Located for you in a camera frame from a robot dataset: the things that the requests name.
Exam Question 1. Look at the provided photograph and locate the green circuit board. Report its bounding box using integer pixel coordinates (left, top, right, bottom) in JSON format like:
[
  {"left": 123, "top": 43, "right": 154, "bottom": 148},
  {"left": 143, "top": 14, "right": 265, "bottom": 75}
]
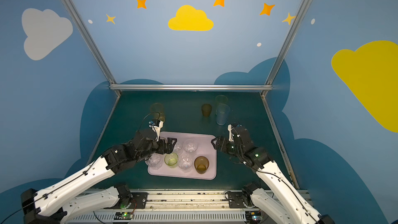
[
  {"left": 245, "top": 211, "right": 263, "bottom": 224},
  {"left": 114, "top": 212, "right": 134, "bottom": 221}
]

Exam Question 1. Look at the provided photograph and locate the tall pale blue glass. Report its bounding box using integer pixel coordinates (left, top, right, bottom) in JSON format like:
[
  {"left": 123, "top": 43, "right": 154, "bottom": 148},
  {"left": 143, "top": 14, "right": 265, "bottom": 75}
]
[{"left": 216, "top": 104, "right": 231, "bottom": 125}]

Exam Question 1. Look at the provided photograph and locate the aluminium frame post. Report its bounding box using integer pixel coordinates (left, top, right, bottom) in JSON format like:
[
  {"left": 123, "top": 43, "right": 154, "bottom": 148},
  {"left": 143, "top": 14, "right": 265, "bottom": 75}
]
[
  {"left": 261, "top": 0, "right": 313, "bottom": 100},
  {"left": 60, "top": 0, "right": 117, "bottom": 86}
]

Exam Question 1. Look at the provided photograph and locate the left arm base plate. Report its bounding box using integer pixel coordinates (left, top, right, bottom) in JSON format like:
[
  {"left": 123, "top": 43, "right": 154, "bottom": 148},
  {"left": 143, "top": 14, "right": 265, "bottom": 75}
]
[{"left": 120, "top": 192, "right": 148, "bottom": 209}]

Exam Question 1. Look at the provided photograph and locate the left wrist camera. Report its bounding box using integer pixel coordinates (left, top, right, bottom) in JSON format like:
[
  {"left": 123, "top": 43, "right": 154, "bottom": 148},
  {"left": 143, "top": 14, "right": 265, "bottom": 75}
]
[{"left": 148, "top": 119, "right": 164, "bottom": 141}]

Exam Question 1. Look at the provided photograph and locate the right aluminium frame post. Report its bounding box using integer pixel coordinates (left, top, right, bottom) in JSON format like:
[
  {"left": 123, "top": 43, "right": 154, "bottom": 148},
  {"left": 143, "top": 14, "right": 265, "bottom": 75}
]
[{"left": 261, "top": 0, "right": 313, "bottom": 100}]

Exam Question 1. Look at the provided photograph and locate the clear faceted glass back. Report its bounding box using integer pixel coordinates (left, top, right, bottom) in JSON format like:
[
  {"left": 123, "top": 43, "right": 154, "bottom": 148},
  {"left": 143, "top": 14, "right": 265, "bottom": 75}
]
[{"left": 183, "top": 139, "right": 199, "bottom": 155}]

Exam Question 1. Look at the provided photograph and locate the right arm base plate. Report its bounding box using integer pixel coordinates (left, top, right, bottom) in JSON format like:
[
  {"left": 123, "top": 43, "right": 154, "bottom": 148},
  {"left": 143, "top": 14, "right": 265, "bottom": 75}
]
[{"left": 224, "top": 191, "right": 254, "bottom": 208}]

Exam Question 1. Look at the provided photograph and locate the lilac plastic tray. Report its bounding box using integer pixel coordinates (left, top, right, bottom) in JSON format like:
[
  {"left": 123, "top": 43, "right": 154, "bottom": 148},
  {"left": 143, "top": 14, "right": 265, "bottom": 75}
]
[{"left": 146, "top": 132, "right": 217, "bottom": 180}]

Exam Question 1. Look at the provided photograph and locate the green faceted glass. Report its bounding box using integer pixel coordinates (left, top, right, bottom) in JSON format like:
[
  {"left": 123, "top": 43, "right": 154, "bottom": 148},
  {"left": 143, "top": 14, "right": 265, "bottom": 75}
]
[{"left": 164, "top": 152, "right": 179, "bottom": 168}]

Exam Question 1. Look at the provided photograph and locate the dark brown textured cup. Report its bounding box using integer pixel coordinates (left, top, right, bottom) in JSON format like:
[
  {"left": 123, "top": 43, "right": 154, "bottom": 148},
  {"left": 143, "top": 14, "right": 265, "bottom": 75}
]
[{"left": 194, "top": 156, "right": 209, "bottom": 174}]

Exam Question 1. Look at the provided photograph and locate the clear faceted glass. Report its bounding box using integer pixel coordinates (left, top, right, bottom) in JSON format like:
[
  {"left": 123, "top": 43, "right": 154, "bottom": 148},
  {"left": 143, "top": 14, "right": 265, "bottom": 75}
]
[
  {"left": 178, "top": 153, "right": 194, "bottom": 173},
  {"left": 145, "top": 153, "right": 164, "bottom": 170},
  {"left": 173, "top": 142, "right": 184, "bottom": 156},
  {"left": 183, "top": 139, "right": 199, "bottom": 155}
]

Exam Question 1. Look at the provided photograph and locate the back horizontal aluminium bar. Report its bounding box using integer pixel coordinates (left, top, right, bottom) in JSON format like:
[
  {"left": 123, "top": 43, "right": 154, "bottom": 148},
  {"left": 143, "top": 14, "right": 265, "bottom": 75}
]
[{"left": 109, "top": 84, "right": 273, "bottom": 91}]

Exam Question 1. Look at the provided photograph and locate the small dark brown cup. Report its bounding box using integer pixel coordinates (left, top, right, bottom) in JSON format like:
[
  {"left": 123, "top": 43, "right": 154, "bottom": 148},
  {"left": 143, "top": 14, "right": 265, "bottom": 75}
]
[{"left": 201, "top": 104, "right": 212, "bottom": 117}]

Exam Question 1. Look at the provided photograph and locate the tall yellow glass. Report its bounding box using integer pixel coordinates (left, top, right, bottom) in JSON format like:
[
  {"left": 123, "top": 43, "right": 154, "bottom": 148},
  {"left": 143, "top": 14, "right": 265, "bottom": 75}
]
[{"left": 150, "top": 103, "right": 165, "bottom": 122}]

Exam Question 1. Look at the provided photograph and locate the left green circuit board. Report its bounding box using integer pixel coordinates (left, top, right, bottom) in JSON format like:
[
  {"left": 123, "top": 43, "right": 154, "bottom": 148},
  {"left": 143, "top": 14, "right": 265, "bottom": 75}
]
[{"left": 114, "top": 212, "right": 134, "bottom": 221}]

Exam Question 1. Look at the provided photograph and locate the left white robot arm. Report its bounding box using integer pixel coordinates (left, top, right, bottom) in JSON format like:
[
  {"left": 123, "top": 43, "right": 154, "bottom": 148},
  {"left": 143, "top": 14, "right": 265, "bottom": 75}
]
[{"left": 21, "top": 129, "right": 177, "bottom": 224}]

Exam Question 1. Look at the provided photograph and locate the left aluminium frame post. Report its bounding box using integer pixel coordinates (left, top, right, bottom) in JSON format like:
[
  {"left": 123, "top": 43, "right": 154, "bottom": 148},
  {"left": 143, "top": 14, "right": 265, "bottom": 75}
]
[{"left": 60, "top": 0, "right": 117, "bottom": 86}]

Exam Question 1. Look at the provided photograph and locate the tall pale green glass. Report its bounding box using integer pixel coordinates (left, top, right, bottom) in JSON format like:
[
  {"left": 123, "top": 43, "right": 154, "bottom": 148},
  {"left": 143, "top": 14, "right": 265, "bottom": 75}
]
[{"left": 215, "top": 94, "right": 228, "bottom": 107}]

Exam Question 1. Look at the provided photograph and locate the right green circuit board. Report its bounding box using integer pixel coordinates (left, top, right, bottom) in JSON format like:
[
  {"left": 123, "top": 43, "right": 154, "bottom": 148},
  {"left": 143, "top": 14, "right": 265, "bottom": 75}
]
[{"left": 245, "top": 211, "right": 263, "bottom": 224}]

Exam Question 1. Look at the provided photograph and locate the aluminium front rail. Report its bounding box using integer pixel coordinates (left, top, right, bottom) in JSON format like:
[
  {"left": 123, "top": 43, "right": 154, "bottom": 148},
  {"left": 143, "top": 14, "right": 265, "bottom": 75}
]
[{"left": 64, "top": 191, "right": 275, "bottom": 224}]

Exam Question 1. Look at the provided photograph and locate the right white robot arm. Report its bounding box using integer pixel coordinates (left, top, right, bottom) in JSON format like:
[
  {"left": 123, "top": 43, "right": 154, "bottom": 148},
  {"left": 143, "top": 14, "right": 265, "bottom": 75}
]
[{"left": 211, "top": 124, "right": 334, "bottom": 224}]

